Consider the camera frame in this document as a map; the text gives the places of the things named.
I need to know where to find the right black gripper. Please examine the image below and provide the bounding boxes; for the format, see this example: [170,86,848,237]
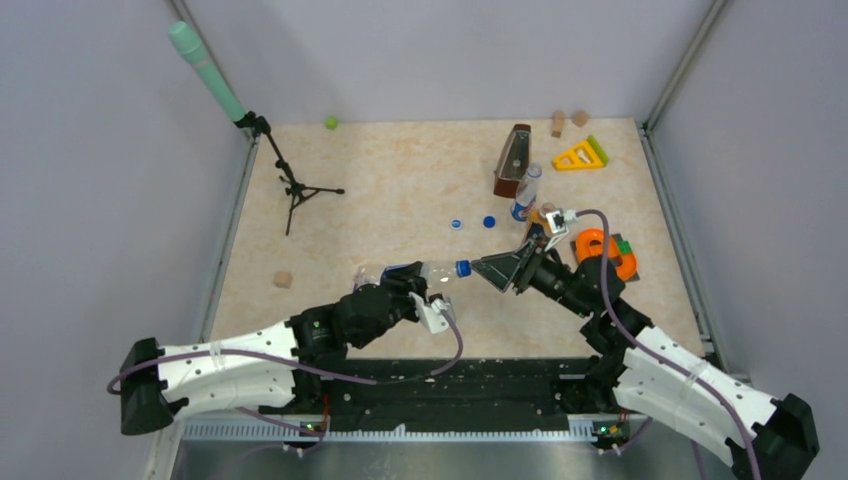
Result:
[471,235,593,319]

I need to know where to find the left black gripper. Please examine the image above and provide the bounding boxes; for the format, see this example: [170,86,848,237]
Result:
[352,262,429,350]

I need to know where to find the blue labelled white jar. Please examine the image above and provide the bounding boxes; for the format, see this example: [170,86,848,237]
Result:
[353,260,468,289]

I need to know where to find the orange juice bottle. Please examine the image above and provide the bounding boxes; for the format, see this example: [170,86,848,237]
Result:
[523,202,559,250]

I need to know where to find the clear crushed plastic bottle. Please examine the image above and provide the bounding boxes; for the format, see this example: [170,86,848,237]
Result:
[510,162,543,222]

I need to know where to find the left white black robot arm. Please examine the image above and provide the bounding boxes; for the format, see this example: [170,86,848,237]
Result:
[107,263,448,436]

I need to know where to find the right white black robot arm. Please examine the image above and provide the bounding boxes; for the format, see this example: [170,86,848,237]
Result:
[470,243,820,479]

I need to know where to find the orange toy tape dispenser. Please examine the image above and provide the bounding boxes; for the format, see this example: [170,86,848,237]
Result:
[571,228,640,282]

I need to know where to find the brown metronome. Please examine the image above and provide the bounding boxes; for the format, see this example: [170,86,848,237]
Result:
[493,123,532,198]

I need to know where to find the beige wooden cube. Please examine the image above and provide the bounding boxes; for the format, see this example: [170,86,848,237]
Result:
[272,271,293,289]

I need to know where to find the yellow triangle toy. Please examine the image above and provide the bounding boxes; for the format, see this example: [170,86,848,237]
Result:
[551,135,610,171]

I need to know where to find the tall wooden block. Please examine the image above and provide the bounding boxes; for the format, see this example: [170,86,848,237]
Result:
[551,110,566,138]

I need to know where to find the small wooden cube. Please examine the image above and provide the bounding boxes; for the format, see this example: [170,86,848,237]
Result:
[571,110,591,128]

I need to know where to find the black microphone tripod stand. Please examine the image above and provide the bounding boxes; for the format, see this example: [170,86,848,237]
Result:
[234,111,346,236]

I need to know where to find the mint green microphone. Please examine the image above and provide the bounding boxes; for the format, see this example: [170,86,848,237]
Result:
[167,21,247,127]

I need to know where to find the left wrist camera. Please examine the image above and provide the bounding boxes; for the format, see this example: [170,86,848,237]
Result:
[409,293,456,335]

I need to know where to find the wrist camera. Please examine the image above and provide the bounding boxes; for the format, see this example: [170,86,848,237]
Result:
[543,208,577,251]
[409,293,456,335]

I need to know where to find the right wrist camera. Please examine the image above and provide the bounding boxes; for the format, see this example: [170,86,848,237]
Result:
[543,208,577,251]

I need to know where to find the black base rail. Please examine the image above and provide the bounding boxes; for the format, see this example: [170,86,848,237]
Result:
[291,354,654,442]

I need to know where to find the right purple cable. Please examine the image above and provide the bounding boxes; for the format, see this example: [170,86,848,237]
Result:
[570,209,763,480]

